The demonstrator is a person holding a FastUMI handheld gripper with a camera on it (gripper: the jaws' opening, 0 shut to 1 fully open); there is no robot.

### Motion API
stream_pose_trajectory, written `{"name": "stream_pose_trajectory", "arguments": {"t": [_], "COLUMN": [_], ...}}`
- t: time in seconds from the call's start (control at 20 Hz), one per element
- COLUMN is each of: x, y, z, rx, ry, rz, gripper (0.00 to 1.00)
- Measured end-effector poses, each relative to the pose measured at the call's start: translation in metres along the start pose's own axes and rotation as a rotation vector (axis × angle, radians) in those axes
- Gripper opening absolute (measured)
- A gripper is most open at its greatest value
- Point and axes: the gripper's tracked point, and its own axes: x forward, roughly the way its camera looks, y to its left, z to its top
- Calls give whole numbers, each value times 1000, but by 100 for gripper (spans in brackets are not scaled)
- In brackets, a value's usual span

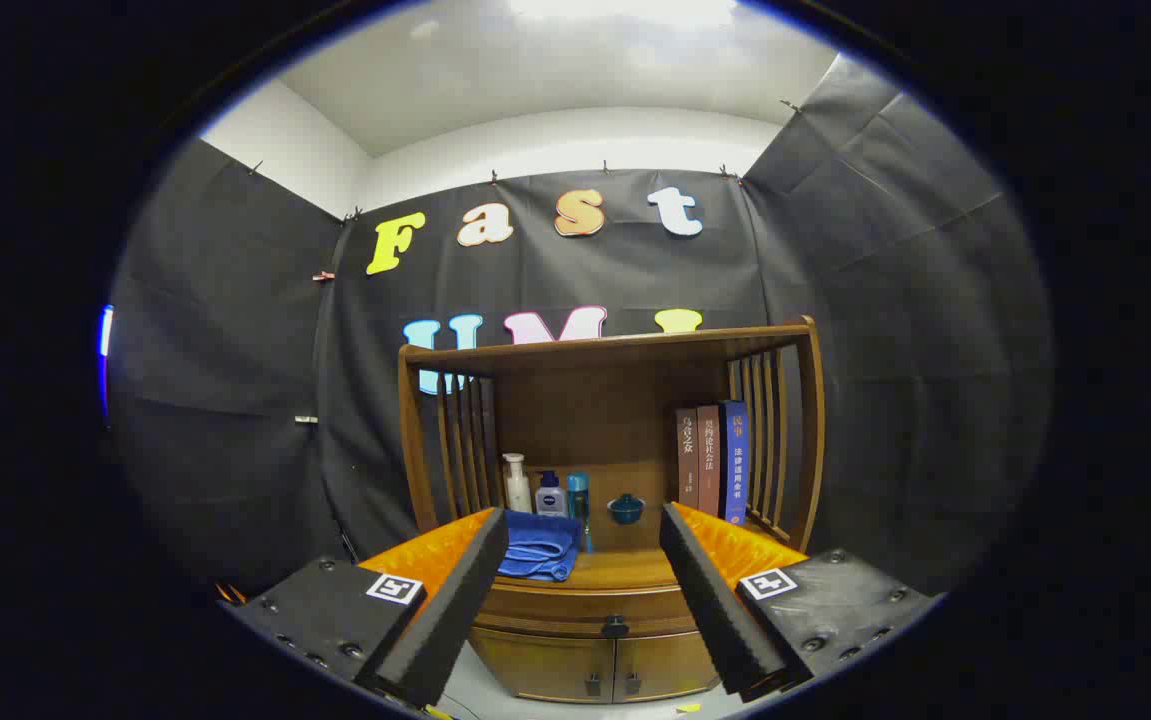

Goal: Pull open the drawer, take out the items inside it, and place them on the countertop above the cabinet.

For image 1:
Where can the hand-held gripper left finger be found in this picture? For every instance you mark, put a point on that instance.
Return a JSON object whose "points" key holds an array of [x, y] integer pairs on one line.
{"points": [[455, 610]]}

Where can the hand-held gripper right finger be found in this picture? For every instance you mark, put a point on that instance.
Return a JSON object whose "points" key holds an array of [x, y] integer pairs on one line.
{"points": [[710, 600]]}

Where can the wooden drawer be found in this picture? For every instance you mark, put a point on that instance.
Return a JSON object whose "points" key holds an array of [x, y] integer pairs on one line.
{"points": [[555, 610]]}

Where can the wooden countertop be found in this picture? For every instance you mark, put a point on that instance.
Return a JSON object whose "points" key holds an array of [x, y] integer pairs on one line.
{"points": [[625, 570]]}

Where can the wooden cabinet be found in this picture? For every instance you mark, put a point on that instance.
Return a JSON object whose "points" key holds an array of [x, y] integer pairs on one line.
{"points": [[585, 400]]}

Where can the blue folded towel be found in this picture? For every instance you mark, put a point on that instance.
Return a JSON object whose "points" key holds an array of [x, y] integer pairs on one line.
{"points": [[538, 545]]}

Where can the blue lidded teacup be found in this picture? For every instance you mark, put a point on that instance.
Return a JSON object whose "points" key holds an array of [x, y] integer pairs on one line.
{"points": [[626, 510]]}

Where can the white pump bottle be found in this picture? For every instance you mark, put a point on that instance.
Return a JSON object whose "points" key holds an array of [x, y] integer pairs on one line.
{"points": [[517, 490]]}

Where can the reddish brown book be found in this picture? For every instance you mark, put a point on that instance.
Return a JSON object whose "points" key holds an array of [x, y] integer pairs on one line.
{"points": [[709, 460]]}

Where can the dark brown book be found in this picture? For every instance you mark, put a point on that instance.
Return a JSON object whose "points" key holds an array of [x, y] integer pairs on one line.
{"points": [[687, 460]]}

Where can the blue book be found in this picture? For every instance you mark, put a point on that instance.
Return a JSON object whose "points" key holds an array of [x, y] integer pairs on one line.
{"points": [[735, 460]]}

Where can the white bottle blue cap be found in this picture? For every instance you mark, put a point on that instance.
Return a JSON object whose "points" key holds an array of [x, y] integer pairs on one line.
{"points": [[550, 498]]}

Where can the teal bottle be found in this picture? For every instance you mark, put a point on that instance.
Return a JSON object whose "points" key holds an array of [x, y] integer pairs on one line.
{"points": [[579, 500]]}

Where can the black backdrop cloth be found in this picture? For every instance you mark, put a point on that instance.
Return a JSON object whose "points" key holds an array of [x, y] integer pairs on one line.
{"points": [[235, 350]]}

